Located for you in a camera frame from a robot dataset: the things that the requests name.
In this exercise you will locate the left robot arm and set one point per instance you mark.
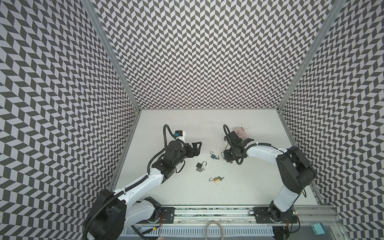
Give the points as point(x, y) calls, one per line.
point(114, 211)

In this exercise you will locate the small brass padlock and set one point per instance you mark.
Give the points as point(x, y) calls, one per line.
point(216, 179)

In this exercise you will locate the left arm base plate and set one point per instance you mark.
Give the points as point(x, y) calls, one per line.
point(164, 214)

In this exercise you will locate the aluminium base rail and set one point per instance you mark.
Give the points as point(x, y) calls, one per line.
point(214, 222)

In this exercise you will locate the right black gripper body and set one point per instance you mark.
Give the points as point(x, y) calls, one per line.
point(227, 154)

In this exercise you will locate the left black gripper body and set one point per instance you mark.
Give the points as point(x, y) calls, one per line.
point(189, 151)

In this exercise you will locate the black padlock with keys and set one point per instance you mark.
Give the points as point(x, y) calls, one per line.
point(201, 166)

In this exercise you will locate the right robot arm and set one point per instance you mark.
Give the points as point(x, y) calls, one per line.
point(296, 171)

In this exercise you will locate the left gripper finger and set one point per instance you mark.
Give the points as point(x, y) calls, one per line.
point(197, 145)
point(195, 152)

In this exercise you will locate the right teal box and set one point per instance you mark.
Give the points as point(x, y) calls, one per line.
point(318, 229)

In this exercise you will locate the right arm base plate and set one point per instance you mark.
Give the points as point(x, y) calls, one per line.
point(266, 215)

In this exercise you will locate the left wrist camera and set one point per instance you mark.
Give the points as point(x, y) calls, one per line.
point(180, 135)

